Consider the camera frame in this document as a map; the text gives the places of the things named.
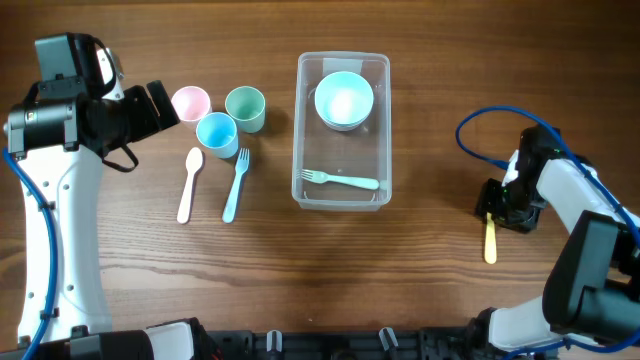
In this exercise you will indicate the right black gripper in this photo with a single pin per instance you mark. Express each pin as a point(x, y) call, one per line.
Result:
point(503, 211)

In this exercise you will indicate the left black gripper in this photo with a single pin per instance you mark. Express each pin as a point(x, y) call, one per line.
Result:
point(138, 112)

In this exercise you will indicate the pink plastic cup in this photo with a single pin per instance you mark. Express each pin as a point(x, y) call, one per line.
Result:
point(191, 104)

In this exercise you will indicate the yellow plastic fork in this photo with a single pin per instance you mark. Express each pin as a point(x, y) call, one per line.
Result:
point(490, 245)

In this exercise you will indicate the white plastic spoon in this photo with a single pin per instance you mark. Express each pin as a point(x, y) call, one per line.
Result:
point(194, 163)

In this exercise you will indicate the blue plastic cup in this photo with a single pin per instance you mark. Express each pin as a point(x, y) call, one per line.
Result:
point(218, 132)

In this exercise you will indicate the green plastic cup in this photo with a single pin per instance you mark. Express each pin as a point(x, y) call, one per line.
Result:
point(247, 106)

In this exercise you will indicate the light blue plastic fork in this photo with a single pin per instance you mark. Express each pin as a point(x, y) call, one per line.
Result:
point(241, 168)

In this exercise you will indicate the mint green plastic fork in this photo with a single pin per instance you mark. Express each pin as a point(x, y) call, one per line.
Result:
point(319, 177)

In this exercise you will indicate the white plastic bowl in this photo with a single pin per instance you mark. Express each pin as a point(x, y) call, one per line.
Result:
point(343, 127)

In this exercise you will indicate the blue plastic bowl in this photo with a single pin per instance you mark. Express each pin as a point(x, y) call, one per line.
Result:
point(344, 97)

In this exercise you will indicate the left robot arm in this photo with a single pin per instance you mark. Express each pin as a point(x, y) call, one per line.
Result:
point(57, 148)

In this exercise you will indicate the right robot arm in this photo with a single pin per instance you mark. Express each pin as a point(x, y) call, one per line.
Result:
point(591, 297)

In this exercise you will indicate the clear plastic container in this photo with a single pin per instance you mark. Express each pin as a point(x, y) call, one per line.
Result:
point(364, 151)

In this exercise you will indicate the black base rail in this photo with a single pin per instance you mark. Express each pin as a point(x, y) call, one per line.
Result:
point(424, 344)

